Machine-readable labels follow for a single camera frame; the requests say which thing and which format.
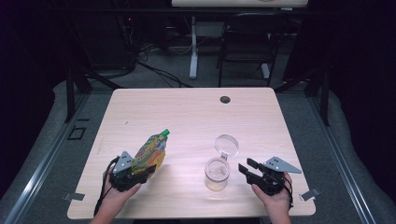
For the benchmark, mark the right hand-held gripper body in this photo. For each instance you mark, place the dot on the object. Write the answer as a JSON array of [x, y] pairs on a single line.
[[272, 180]]

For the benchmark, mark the black computer case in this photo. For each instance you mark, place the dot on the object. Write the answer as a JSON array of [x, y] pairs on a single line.
[[102, 40]]

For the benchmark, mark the yellow green spout pouch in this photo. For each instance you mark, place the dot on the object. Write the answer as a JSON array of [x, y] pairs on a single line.
[[151, 152]]

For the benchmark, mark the black metal frame stand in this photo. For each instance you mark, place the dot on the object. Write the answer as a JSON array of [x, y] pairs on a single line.
[[70, 93], [325, 93]]

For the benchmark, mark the black chair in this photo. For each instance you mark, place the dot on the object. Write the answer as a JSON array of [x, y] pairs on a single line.
[[249, 34]]

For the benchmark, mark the white desk with metal legs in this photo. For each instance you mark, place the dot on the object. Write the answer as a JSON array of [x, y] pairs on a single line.
[[193, 46]]

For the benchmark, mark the black floor socket frame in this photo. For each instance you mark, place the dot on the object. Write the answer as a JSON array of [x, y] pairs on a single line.
[[81, 133]]

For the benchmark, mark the person's left hand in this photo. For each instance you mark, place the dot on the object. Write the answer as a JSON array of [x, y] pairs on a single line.
[[113, 202]]

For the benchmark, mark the aluminium floor rail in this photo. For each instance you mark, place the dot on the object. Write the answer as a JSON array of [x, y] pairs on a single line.
[[40, 168], [342, 168]]

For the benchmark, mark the grey tape strip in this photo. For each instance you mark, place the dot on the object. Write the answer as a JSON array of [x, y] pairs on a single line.
[[309, 194], [74, 196]]

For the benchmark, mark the clear jar with hinged lid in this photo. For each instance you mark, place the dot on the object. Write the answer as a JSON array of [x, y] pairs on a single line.
[[216, 177]]

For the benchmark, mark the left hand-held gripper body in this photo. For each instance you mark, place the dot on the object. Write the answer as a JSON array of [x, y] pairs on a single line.
[[123, 177]]

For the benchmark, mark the person's right hand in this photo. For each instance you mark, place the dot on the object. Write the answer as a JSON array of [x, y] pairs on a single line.
[[277, 203]]

